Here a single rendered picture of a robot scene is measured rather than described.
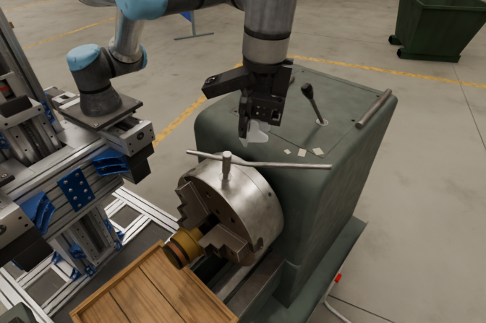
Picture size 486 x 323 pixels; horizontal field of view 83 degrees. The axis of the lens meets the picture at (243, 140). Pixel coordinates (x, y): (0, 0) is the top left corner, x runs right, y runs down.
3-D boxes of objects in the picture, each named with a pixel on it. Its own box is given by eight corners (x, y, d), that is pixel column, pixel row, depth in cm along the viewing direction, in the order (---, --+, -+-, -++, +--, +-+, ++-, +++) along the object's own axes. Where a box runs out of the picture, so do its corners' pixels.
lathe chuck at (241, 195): (200, 201, 100) (197, 139, 79) (267, 261, 86) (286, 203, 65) (181, 217, 95) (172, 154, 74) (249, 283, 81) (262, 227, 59)
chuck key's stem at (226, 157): (220, 186, 71) (221, 155, 63) (222, 180, 72) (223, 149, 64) (228, 188, 70) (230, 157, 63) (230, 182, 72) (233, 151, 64)
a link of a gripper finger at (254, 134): (264, 160, 58) (270, 126, 52) (236, 154, 58) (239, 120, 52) (266, 149, 60) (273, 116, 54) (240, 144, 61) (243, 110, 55)
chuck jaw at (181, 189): (210, 205, 80) (190, 171, 79) (219, 206, 76) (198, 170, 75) (181, 230, 74) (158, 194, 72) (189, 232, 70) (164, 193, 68)
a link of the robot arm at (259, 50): (239, 35, 41) (249, 18, 47) (236, 63, 44) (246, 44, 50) (288, 43, 40) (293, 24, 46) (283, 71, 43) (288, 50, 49)
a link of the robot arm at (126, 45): (97, 57, 108) (95, -64, 61) (133, 48, 116) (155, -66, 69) (111, 84, 108) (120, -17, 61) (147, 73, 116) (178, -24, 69)
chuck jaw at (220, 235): (226, 213, 76) (259, 234, 68) (228, 225, 78) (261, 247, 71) (196, 240, 69) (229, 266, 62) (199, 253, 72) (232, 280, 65)
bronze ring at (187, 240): (185, 214, 74) (156, 237, 68) (209, 234, 69) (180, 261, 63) (189, 233, 79) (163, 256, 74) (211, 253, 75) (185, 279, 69)
